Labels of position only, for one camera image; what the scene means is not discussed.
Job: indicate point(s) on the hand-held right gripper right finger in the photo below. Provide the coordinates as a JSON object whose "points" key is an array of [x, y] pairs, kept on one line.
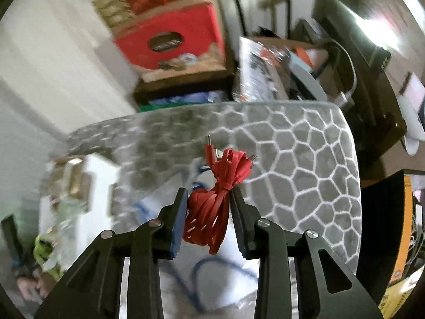
{"points": [[240, 229]]}

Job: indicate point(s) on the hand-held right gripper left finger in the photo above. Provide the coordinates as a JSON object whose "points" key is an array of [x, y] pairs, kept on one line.
{"points": [[179, 226]]}

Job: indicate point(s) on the gold bamboo print cardboard box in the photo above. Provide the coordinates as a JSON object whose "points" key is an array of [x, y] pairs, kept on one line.
{"points": [[96, 186]]}

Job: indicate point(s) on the blue print plastic bag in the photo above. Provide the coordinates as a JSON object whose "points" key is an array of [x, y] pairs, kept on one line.
{"points": [[206, 272]]}

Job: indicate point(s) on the grey honeycomb pattern blanket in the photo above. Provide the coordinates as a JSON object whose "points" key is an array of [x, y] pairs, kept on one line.
{"points": [[298, 159]]}

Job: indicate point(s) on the printed glossy packet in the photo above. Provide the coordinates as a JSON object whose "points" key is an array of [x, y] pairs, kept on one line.
{"points": [[262, 69]]}

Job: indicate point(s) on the yellow box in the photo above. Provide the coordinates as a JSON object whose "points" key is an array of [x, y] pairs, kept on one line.
{"points": [[403, 239]]}

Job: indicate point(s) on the red gift bag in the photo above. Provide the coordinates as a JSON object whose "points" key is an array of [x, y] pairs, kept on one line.
{"points": [[186, 30]]}

